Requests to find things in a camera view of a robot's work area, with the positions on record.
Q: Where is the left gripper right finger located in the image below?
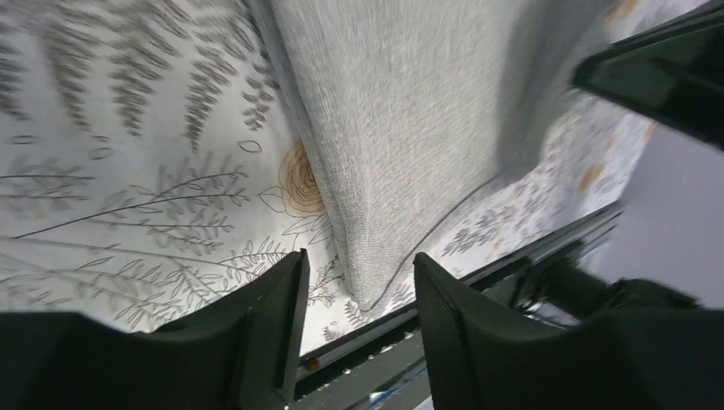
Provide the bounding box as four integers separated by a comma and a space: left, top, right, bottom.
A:
412, 251, 724, 410

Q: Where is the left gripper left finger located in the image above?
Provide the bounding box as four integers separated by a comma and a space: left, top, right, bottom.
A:
1, 250, 309, 409

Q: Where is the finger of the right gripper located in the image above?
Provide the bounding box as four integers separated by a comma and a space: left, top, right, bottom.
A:
572, 3, 723, 149

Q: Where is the grey cloth napkin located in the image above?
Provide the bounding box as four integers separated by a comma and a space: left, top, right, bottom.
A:
249, 1, 615, 313

